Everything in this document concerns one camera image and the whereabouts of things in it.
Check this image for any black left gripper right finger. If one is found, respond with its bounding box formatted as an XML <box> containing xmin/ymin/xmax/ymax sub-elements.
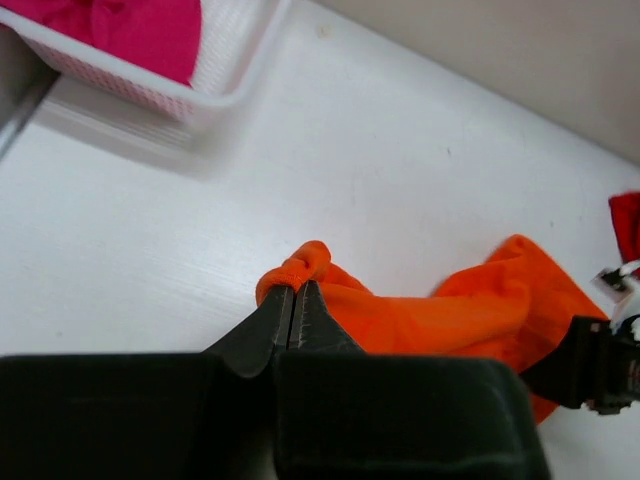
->
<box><xmin>275</xmin><ymin>281</ymin><xmax>551</xmax><ymax>479</ymax></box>

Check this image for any red folded t-shirt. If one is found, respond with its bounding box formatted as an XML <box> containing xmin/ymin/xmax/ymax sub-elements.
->
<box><xmin>608</xmin><ymin>191</ymin><xmax>639</xmax><ymax>263</ymax></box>

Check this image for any orange t-shirt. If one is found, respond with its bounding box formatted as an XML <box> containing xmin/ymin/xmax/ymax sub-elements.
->
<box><xmin>255</xmin><ymin>234</ymin><xmax>611</xmax><ymax>427</ymax></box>

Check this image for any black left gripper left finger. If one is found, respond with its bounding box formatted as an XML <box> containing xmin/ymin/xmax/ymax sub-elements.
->
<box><xmin>1</xmin><ymin>287</ymin><xmax>294</xmax><ymax>479</ymax></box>

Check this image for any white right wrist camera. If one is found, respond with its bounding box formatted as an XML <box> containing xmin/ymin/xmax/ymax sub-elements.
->
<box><xmin>592</xmin><ymin>260</ymin><xmax>639</xmax><ymax>342</ymax></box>

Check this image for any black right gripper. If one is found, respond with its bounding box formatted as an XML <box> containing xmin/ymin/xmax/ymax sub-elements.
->
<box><xmin>520</xmin><ymin>315</ymin><xmax>639</xmax><ymax>415</ymax></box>

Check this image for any white plastic basket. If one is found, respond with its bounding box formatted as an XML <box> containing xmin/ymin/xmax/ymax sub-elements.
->
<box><xmin>1</xmin><ymin>1</ymin><xmax>292</xmax><ymax>131</ymax></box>

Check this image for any magenta t-shirt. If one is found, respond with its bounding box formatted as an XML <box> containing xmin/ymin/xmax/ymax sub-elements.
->
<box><xmin>3</xmin><ymin>0</ymin><xmax>202</xmax><ymax>84</ymax></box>

